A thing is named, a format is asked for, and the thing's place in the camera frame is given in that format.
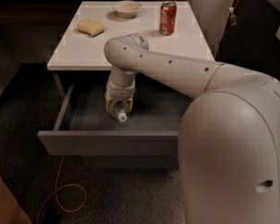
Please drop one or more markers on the yellow green sponge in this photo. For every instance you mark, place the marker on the yellow green sponge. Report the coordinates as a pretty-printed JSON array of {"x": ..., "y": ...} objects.
[{"x": 90, "y": 27}]

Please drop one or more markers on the clear blue plastic bottle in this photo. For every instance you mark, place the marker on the clear blue plastic bottle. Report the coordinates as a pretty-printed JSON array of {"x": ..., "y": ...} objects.
[{"x": 119, "y": 110}]

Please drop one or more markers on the dark cabinet at right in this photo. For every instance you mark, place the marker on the dark cabinet at right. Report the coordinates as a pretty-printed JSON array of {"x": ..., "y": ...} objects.
[{"x": 252, "y": 38}]

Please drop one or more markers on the white cabinet with grey drawers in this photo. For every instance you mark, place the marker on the white cabinet with grey drawers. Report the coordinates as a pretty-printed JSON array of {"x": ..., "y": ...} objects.
[{"x": 81, "y": 52}]

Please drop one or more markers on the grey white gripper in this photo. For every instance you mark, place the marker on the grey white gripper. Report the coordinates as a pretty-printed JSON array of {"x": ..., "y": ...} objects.
[{"x": 120, "y": 90}]

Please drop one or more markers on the white ceramic bowl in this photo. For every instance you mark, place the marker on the white ceramic bowl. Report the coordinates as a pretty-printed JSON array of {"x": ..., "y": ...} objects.
[{"x": 127, "y": 9}]

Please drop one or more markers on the grey top drawer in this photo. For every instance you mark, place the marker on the grey top drawer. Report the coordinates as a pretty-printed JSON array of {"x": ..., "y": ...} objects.
[{"x": 84, "y": 128}]

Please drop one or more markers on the light wooden board corner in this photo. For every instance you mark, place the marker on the light wooden board corner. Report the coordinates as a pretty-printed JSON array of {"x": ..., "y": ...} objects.
[{"x": 10, "y": 210}]

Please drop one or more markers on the dark wooden shelf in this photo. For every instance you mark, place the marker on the dark wooden shelf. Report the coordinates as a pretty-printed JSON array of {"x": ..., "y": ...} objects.
[{"x": 41, "y": 12}]

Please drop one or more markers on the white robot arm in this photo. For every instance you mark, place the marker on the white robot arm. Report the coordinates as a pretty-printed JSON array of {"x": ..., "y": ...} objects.
[{"x": 229, "y": 136}]

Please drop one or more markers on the red soda can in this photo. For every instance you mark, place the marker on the red soda can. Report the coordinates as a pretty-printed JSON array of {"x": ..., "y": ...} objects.
[{"x": 167, "y": 17}]

